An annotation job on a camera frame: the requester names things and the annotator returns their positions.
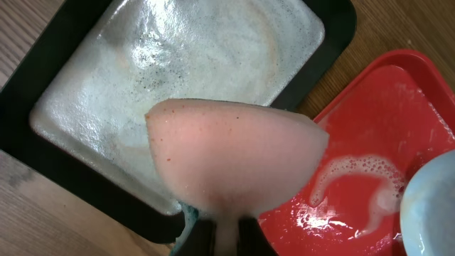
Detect blue plate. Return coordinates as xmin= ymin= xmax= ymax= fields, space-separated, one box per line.
xmin=400 ymin=151 xmax=454 ymax=256

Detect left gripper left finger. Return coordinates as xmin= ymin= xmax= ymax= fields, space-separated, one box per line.
xmin=173 ymin=218 xmax=216 ymax=256

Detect red plastic tray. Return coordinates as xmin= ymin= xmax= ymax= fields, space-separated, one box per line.
xmin=259 ymin=50 xmax=454 ymax=255

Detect black tub of soapy water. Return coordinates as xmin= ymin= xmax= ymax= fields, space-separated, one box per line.
xmin=1 ymin=1 xmax=357 ymax=244

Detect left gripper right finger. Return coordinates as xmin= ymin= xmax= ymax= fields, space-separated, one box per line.
xmin=237 ymin=217 xmax=277 ymax=256

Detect pink sponge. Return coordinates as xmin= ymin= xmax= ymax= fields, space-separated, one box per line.
xmin=145 ymin=99 xmax=329 ymax=255

